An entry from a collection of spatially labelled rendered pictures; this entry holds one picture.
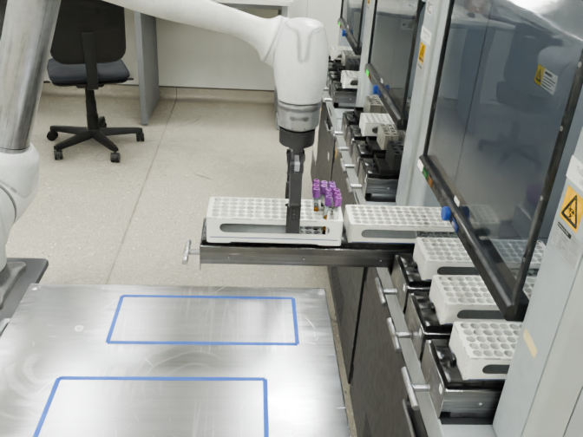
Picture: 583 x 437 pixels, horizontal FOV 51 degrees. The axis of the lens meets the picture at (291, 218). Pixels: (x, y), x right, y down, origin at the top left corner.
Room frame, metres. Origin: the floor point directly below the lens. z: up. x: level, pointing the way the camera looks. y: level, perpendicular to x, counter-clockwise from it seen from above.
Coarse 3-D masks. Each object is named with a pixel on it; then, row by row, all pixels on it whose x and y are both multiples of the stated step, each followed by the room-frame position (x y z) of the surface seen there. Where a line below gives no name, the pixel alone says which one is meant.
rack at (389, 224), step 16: (352, 208) 1.35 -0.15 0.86; (368, 208) 1.35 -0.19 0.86; (384, 208) 1.35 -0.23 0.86; (400, 208) 1.35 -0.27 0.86; (416, 208) 1.36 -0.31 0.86; (432, 208) 1.36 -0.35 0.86; (352, 224) 1.25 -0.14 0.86; (368, 224) 1.25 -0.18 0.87; (384, 224) 1.26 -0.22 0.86; (400, 224) 1.27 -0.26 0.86; (416, 224) 1.28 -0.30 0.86; (432, 224) 1.29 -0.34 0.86; (448, 224) 1.29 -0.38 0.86; (352, 240) 1.25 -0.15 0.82; (368, 240) 1.25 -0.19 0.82; (384, 240) 1.26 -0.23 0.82; (400, 240) 1.26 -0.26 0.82
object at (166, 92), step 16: (112, 96) 4.65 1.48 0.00; (128, 96) 4.67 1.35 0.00; (160, 96) 4.70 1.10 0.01; (176, 96) 4.71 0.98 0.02; (192, 96) 4.73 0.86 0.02; (208, 96) 4.74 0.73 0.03; (224, 96) 4.75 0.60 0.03; (240, 96) 4.76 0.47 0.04; (256, 96) 4.77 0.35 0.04; (272, 96) 4.78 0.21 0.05
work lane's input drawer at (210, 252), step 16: (208, 256) 1.21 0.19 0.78; (224, 256) 1.21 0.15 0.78; (240, 256) 1.21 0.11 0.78; (256, 256) 1.21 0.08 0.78; (272, 256) 1.22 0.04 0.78; (288, 256) 1.22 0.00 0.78; (304, 256) 1.22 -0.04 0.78; (320, 256) 1.23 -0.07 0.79; (336, 256) 1.23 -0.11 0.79; (352, 256) 1.23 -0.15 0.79; (368, 256) 1.24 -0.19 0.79; (384, 256) 1.24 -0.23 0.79
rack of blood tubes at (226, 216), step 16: (208, 208) 1.18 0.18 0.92; (224, 208) 1.20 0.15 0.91; (240, 208) 1.20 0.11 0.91; (256, 208) 1.20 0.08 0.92; (272, 208) 1.20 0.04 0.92; (304, 208) 1.21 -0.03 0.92; (320, 208) 1.21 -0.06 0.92; (208, 224) 1.14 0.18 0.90; (224, 224) 1.21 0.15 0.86; (240, 224) 1.22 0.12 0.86; (256, 224) 1.22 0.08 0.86; (272, 224) 1.15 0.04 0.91; (304, 224) 1.15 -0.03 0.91; (320, 224) 1.15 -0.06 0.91; (336, 224) 1.16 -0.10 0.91; (208, 240) 1.14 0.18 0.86; (224, 240) 1.14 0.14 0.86; (240, 240) 1.14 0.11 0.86; (256, 240) 1.14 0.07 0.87; (272, 240) 1.15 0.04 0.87; (288, 240) 1.15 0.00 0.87; (304, 240) 1.15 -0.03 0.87; (320, 240) 1.15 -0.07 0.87
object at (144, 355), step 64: (64, 320) 0.89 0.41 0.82; (128, 320) 0.90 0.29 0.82; (192, 320) 0.91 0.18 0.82; (256, 320) 0.93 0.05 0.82; (320, 320) 0.94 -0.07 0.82; (0, 384) 0.72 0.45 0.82; (64, 384) 0.73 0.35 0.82; (128, 384) 0.74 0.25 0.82; (192, 384) 0.75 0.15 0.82; (256, 384) 0.76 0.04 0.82; (320, 384) 0.77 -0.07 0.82
